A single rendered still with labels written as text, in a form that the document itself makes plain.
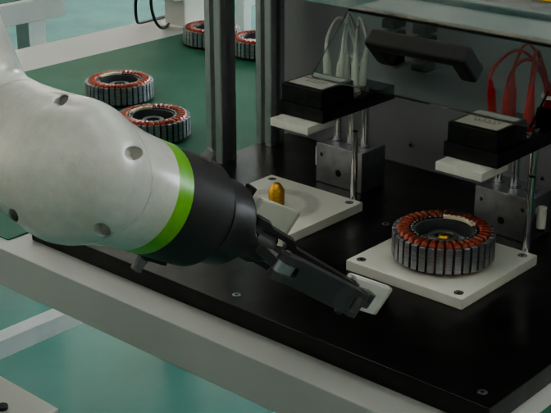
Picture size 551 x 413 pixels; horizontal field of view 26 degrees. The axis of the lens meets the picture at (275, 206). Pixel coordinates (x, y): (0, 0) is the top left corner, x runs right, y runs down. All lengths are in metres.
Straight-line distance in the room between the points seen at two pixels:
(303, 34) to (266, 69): 0.08
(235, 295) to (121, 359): 1.51
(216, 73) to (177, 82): 0.51
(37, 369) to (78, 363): 0.09
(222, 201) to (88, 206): 0.14
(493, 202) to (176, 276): 0.38
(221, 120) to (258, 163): 0.08
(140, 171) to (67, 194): 0.06
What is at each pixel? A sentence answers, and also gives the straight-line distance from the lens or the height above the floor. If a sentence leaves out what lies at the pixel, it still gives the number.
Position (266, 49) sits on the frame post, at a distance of 1.66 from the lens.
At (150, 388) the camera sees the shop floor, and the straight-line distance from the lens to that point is 2.63.
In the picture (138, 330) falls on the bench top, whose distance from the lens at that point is 1.29.
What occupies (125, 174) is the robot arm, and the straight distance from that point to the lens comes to 0.85.
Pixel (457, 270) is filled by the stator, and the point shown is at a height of 0.79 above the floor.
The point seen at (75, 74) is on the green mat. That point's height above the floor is 0.75.
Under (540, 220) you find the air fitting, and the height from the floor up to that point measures 0.80.
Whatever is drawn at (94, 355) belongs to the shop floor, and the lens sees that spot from 2.77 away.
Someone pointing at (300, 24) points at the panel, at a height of 0.94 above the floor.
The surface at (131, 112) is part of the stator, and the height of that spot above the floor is 0.78.
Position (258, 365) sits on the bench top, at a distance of 1.17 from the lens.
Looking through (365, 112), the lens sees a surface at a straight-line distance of 1.51.
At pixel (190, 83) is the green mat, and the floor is 0.75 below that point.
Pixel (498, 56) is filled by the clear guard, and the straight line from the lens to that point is 1.08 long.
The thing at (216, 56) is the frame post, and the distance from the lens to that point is 1.59.
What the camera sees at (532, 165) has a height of 0.86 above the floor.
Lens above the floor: 1.31
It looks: 22 degrees down
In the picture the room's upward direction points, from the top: straight up
